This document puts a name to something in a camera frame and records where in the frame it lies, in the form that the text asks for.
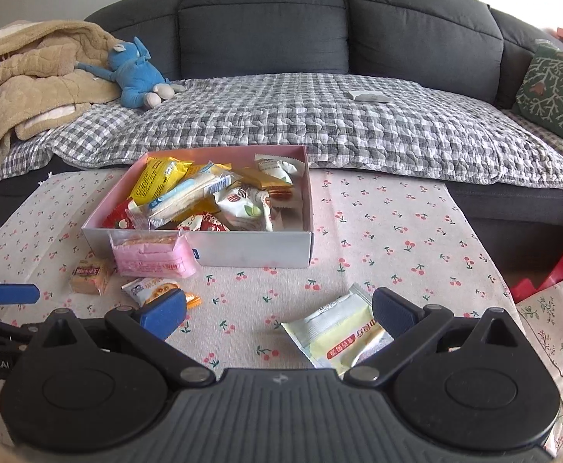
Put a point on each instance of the cherry print tablecloth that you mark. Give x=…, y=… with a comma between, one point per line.
x=382, y=231

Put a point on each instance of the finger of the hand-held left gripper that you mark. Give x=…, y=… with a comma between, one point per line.
x=2, y=332
x=14, y=294

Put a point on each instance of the green branch print cushion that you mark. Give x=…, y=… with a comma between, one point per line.
x=556, y=96

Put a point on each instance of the dark grey sofa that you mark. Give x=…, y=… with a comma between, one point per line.
x=262, y=24

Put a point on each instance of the small orange snack packet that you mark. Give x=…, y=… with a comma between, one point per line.
x=192, y=300

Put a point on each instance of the blue plush toy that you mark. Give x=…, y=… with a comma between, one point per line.
x=134, y=75

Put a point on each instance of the yellow labelled snack packet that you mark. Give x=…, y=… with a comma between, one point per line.
x=158, y=178

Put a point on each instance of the grey checked blanket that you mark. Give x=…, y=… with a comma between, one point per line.
x=310, y=125

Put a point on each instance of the clear brown cookie packet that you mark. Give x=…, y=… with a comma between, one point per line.
x=281, y=196

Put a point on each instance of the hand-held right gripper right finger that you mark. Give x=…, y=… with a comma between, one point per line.
x=395, y=313

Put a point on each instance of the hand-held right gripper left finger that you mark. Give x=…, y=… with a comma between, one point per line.
x=163, y=316

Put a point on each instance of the small white flat box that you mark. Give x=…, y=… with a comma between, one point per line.
x=368, y=95

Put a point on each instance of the white blue cookie packet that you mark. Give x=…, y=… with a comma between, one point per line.
x=146, y=289

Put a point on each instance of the beige quilted blanket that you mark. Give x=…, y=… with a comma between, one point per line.
x=31, y=82

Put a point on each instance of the white blue striped packet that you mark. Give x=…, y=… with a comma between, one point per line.
x=185, y=197

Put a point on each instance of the pink cardboard box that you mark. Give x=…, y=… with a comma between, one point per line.
x=252, y=251

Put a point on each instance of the red orange snack packet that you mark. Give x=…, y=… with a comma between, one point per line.
x=117, y=219

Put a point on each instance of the floral print cloth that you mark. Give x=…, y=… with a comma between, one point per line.
x=551, y=323

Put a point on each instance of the pink wafer packet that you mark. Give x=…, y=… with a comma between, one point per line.
x=151, y=258

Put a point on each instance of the gold foil snack packet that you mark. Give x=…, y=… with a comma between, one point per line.
x=257, y=177

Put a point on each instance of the small brown snack packet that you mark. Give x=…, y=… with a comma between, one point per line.
x=88, y=276

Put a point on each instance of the white twisted snack packet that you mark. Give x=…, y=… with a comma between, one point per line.
x=274, y=166

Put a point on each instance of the pale green yellow snack packet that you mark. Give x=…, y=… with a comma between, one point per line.
x=339, y=337

